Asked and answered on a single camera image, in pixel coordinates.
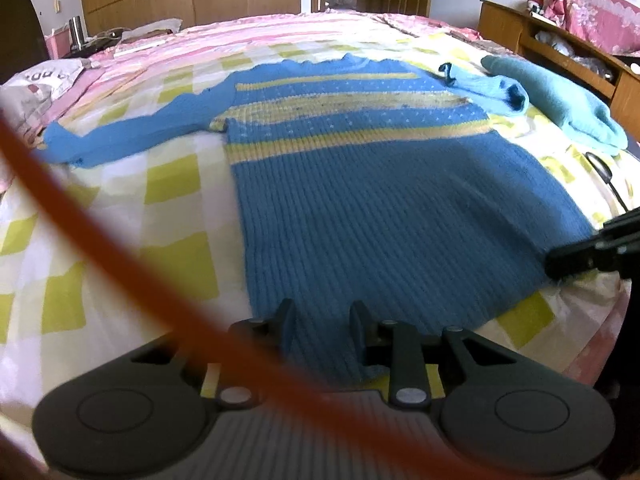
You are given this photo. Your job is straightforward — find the light blue small garment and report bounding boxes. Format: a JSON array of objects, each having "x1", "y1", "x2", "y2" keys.
[{"x1": 437, "y1": 62, "x2": 531, "y2": 116}]

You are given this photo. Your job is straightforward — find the dark wooden headboard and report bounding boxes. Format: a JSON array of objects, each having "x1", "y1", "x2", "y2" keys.
[{"x1": 0, "y1": 0, "x2": 51, "y2": 86}]

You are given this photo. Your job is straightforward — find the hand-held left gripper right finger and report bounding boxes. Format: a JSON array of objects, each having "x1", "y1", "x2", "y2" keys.
[{"x1": 349, "y1": 301, "x2": 521, "y2": 408}]

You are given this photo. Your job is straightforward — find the metal thermos cup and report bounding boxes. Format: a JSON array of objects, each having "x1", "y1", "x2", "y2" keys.
[{"x1": 68, "y1": 16, "x2": 86, "y2": 51}]

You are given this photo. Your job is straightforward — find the yellow white checked bed sheet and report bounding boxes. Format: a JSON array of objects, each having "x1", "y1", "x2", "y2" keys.
[{"x1": 0, "y1": 25, "x2": 636, "y2": 461}]

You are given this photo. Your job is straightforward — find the pink striped quilt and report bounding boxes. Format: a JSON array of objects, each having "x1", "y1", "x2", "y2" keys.
[{"x1": 50, "y1": 10, "x2": 483, "y2": 126}]

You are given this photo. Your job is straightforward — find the white plastic bag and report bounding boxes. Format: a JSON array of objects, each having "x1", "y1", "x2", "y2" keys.
[{"x1": 534, "y1": 29, "x2": 576, "y2": 57}]

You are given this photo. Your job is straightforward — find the white printed pillow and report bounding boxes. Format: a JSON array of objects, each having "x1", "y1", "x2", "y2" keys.
[{"x1": 0, "y1": 57, "x2": 88, "y2": 126}]

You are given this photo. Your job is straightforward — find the blue yellow striped knit sweater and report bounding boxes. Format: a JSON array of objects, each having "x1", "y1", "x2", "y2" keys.
[{"x1": 37, "y1": 52, "x2": 598, "y2": 386}]

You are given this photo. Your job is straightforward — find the wooden bedside shelf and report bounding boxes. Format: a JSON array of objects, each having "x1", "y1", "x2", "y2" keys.
[{"x1": 477, "y1": 0, "x2": 640, "y2": 136}]

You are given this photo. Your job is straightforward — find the orange cable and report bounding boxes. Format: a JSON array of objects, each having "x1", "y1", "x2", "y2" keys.
[{"x1": 0, "y1": 110, "x2": 501, "y2": 480}]

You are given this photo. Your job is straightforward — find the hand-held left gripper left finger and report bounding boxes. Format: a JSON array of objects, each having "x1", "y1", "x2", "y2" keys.
[{"x1": 131, "y1": 299, "x2": 297, "y2": 408}]

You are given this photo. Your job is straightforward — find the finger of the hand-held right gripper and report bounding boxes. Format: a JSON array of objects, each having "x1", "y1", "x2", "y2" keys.
[{"x1": 544, "y1": 209, "x2": 640, "y2": 282}]

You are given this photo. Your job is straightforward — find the black long-handled spoon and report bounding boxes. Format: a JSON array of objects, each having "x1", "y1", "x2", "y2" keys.
[{"x1": 585, "y1": 151, "x2": 630, "y2": 212}]

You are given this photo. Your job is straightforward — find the teal folded garment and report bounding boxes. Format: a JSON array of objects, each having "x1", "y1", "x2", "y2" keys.
[{"x1": 480, "y1": 55, "x2": 628, "y2": 156}]

